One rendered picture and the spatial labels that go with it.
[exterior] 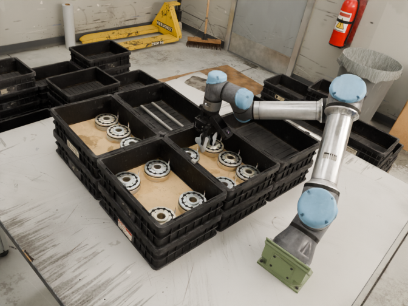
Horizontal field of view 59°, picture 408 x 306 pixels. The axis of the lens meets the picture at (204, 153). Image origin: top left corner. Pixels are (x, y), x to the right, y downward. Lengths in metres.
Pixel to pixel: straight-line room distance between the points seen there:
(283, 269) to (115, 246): 0.60
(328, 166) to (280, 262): 0.37
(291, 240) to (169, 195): 0.46
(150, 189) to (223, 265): 0.38
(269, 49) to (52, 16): 2.56
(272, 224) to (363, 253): 0.37
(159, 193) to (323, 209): 0.59
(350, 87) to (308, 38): 3.16
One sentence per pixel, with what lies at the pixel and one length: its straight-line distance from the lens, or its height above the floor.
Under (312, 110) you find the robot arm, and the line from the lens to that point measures 1.46.
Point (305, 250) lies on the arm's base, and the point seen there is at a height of 0.84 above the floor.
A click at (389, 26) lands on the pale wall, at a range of 4.12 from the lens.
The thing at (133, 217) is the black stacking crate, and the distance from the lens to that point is 1.27.
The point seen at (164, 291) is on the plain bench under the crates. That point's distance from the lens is 1.27.
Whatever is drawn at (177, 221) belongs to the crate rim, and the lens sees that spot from 1.16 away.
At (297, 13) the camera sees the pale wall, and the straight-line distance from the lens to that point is 4.48.
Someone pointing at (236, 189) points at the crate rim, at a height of 0.93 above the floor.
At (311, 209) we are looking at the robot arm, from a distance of 1.18.
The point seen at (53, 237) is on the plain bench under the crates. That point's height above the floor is 0.70.
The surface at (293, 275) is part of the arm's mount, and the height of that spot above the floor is 0.76.
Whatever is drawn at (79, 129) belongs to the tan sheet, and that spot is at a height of 0.83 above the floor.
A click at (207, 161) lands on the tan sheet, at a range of 1.56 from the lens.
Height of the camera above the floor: 1.78
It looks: 36 degrees down
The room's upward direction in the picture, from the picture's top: 10 degrees clockwise
